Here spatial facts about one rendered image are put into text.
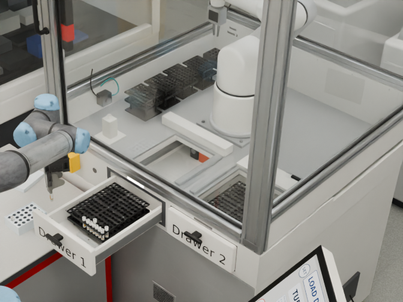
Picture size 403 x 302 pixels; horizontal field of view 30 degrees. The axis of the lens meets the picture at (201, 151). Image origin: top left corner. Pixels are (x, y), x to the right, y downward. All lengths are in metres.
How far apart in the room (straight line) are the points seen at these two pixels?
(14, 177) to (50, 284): 0.91
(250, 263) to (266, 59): 0.73
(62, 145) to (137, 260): 0.86
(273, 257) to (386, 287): 1.34
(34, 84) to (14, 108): 0.13
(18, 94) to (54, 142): 1.13
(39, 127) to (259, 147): 0.65
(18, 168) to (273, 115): 0.69
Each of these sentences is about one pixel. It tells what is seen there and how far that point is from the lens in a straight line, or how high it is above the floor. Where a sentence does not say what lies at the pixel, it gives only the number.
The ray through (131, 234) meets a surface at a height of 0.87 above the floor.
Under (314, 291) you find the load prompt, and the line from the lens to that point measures 1.99.
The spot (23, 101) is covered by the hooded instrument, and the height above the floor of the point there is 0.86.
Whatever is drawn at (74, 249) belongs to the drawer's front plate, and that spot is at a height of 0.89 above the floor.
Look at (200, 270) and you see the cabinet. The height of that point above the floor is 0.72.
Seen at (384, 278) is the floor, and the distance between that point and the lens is 3.77.
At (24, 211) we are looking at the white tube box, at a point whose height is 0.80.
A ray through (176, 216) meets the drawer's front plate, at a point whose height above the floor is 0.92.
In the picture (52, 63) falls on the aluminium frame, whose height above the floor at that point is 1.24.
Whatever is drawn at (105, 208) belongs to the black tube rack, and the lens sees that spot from 2.64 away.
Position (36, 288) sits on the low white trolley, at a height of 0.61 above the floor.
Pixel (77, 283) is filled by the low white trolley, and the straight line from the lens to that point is 2.89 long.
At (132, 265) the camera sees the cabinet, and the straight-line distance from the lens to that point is 2.93.
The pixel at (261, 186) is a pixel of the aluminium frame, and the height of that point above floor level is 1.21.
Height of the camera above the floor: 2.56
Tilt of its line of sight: 35 degrees down
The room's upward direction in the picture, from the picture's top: 3 degrees clockwise
